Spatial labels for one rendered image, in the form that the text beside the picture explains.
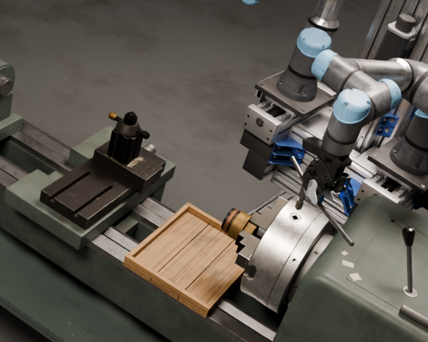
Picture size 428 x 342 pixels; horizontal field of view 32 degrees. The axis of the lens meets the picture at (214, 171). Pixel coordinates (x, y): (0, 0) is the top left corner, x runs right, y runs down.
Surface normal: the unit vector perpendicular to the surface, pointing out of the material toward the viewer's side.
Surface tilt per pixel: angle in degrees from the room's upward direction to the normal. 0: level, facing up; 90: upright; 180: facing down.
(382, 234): 0
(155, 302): 90
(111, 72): 0
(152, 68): 0
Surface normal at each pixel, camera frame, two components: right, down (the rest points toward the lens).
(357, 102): 0.15, -0.67
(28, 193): 0.26, -0.77
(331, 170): -0.94, 0.14
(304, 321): -0.49, 0.41
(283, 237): -0.10, -0.36
